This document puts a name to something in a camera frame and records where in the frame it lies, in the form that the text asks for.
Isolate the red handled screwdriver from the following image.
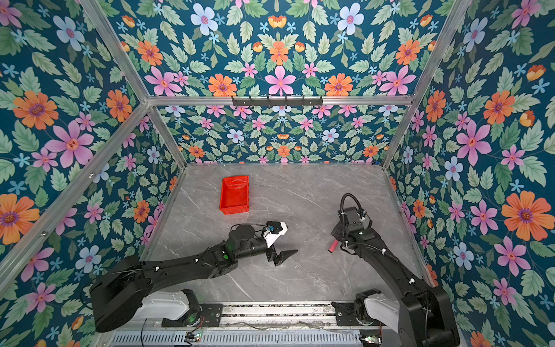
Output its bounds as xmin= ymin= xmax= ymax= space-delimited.
xmin=328 ymin=239 xmax=341 ymax=254

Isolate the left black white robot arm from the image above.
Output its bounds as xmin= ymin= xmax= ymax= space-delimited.
xmin=89 ymin=221 xmax=297 ymax=333

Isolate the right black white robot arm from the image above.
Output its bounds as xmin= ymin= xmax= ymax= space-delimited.
xmin=329 ymin=193 xmax=460 ymax=346

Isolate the red plastic bin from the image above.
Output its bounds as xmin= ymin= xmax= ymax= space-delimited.
xmin=219 ymin=176 xmax=249 ymax=215

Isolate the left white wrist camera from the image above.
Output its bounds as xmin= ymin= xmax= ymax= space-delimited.
xmin=262 ymin=221 xmax=288 ymax=249

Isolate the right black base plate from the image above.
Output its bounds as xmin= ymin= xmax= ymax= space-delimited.
xmin=331 ymin=302 xmax=369 ymax=327

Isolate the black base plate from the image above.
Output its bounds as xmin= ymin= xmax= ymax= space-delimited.
xmin=331 ymin=302 xmax=369 ymax=327
xmin=161 ymin=304 xmax=223 ymax=328

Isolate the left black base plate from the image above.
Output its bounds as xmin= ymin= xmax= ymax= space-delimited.
xmin=161 ymin=304 xmax=223 ymax=328

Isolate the white slotted cable duct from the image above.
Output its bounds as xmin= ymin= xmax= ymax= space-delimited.
xmin=110 ymin=331 xmax=362 ymax=346

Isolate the black hook rail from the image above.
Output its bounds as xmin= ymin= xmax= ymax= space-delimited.
xmin=231 ymin=96 xmax=324 ymax=107

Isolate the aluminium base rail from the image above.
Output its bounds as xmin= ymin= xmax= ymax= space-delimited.
xmin=106 ymin=294 xmax=410 ymax=331

